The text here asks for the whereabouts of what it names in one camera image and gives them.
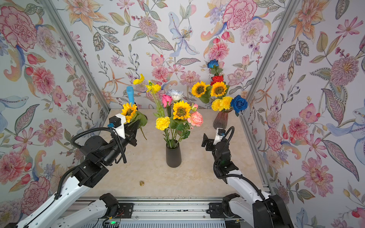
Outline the dark grey vase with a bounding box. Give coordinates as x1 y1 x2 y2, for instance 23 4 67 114
166 142 182 168

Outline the pink ribbed glass vase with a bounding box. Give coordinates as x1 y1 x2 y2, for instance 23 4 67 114
213 109 232 129

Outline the magenta rose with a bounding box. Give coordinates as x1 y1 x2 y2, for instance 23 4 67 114
162 95 173 108

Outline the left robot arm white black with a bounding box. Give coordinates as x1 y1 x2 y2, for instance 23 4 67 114
7 114 140 228

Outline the red rose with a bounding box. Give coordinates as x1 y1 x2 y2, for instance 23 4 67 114
211 76 224 85

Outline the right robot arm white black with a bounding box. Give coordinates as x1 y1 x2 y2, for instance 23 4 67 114
202 126 294 228

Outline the blue rose large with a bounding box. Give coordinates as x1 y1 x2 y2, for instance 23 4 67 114
231 95 248 116

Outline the right sunflower in pink vase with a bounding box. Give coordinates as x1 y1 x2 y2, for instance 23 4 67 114
211 82 227 97

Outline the white rose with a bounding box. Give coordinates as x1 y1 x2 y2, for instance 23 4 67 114
167 89 183 102

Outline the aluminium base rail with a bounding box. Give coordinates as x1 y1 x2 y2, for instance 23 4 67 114
83 197 250 228

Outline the small blue rose top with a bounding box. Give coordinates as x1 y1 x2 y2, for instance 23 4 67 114
207 59 219 69

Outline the yellow carnation pink vase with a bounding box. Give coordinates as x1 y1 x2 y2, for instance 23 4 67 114
221 96 233 110
212 99 224 112

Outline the blue tube on black stand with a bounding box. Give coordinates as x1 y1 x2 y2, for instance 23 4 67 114
126 86 136 105

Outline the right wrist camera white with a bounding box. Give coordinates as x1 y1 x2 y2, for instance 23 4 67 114
213 128 226 145

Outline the left yellow carnation pink vase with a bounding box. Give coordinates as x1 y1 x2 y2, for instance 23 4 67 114
212 99 224 112

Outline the pink peony flower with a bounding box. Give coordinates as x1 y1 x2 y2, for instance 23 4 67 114
187 111 203 127

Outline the right yellow carnation pink vase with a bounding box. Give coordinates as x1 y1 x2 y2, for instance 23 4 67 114
221 96 233 110

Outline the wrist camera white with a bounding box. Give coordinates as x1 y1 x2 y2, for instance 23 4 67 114
107 114 126 139
213 128 226 145

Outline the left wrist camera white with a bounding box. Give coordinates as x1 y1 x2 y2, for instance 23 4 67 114
107 114 126 139

